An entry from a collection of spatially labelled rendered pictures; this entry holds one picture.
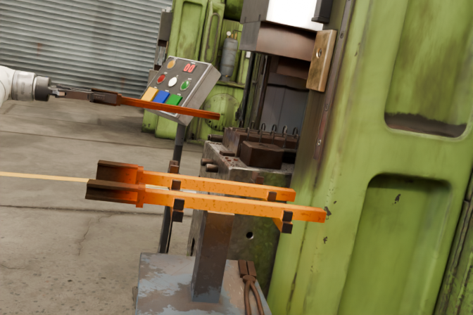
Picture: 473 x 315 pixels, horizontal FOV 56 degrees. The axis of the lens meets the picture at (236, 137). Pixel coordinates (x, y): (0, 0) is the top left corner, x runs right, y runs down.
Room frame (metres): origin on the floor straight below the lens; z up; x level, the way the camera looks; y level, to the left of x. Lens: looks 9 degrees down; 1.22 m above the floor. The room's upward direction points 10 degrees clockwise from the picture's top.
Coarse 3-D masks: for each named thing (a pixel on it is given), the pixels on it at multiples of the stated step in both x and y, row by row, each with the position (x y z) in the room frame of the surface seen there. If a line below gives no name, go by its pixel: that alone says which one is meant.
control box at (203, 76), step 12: (168, 60) 2.16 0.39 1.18; (180, 60) 2.09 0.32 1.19; (192, 60) 2.03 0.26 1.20; (168, 72) 2.09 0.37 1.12; (180, 72) 2.03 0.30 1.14; (192, 72) 1.97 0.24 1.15; (204, 72) 1.92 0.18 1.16; (216, 72) 1.96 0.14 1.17; (156, 84) 2.08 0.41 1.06; (168, 84) 2.02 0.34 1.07; (180, 84) 1.97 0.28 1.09; (192, 84) 1.92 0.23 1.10; (204, 84) 1.92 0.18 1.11; (168, 96) 1.96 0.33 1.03; (192, 96) 1.89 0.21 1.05; (204, 96) 1.93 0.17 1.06; (144, 108) 2.12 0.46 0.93; (180, 120) 1.86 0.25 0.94
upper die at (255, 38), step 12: (252, 24) 1.55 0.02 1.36; (264, 24) 1.47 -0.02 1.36; (252, 36) 1.52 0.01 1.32; (264, 36) 1.47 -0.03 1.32; (276, 36) 1.48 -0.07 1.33; (288, 36) 1.50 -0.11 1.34; (300, 36) 1.51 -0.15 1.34; (312, 36) 1.52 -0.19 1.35; (240, 48) 1.64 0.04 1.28; (252, 48) 1.50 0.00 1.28; (264, 48) 1.47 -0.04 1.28; (276, 48) 1.49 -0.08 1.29; (288, 48) 1.50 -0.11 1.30; (300, 48) 1.51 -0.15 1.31; (312, 48) 1.52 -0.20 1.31
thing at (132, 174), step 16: (96, 176) 0.89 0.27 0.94; (112, 176) 0.89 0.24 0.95; (128, 176) 0.90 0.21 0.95; (144, 176) 0.90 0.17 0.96; (160, 176) 0.90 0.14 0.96; (176, 176) 0.92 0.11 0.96; (192, 176) 0.94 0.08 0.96; (224, 192) 0.93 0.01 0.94; (240, 192) 0.94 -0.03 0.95; (256, 192) 0.95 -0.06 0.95; (288, 192) 0.96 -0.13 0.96
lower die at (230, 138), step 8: (232, 128) 1.56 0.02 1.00; (224, 136) 1.64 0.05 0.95; (232, 136) 1.54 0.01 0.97; (240, 136) 1.47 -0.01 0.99; (256, 136) 1.48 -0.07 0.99; (264, 136) 1.52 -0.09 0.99; (272, 136) 1.55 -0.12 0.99; (280, 136) 1.56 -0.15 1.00; (288, 136) 1.57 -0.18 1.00; (224, 144) 1.63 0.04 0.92; (232, 144) 1.53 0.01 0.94; (280, 144) 1.51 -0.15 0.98; (288, 144) 1.52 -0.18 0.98; (240, 152) 1.47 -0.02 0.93; (288, 160) 1.52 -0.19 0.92
